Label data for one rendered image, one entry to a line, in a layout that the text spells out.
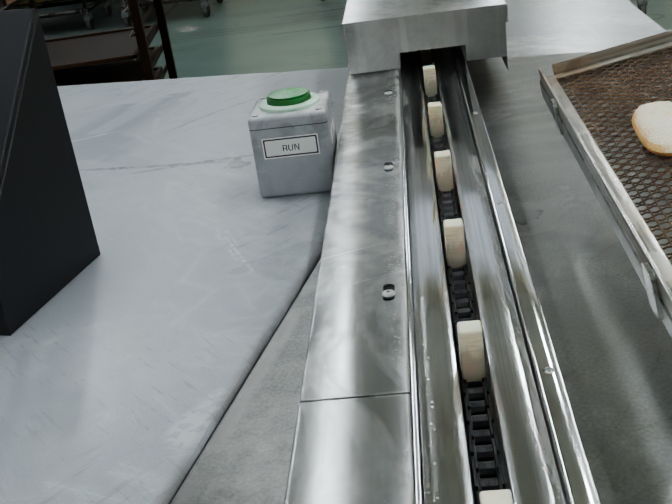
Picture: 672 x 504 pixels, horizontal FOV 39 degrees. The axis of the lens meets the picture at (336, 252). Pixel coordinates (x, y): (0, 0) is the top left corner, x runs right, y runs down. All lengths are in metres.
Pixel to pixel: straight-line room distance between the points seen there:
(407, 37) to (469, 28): 0.07
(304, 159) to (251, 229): 0.09
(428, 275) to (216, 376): 0.15
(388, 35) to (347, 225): 0.43
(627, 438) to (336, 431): 0.15
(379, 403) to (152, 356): 0.21
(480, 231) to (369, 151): 0.18
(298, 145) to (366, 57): 0.25
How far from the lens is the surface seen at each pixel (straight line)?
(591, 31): 1.36
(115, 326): 0.69
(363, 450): 0.44
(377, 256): 0.62
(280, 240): 0.77
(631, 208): 0.59
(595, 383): 0.55
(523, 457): 0.45
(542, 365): 0.49
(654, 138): 0.67
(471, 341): 0.51
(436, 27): 1.06
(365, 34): 1.06
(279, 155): 0.84
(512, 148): 0.91
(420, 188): 0.75
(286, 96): 0.85
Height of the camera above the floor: 1.12
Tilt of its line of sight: 25 degrees down
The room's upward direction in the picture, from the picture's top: 8 degrees counter-clockwise
